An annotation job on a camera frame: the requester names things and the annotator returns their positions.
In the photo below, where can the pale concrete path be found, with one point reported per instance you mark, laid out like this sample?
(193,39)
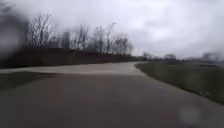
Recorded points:
(86,68)

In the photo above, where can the row of bare trees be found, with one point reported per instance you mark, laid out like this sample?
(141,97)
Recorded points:
(80,40)

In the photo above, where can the grey asphalt path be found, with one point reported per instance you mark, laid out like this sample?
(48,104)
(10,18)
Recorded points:
(100,103)

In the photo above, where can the dark brown bank of brush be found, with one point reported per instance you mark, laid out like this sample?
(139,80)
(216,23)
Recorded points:
(60,57)

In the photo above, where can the grass verge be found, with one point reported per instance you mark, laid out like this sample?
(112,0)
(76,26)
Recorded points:
(190,78)

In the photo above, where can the grass field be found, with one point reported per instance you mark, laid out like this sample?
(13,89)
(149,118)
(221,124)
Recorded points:
(16,79)

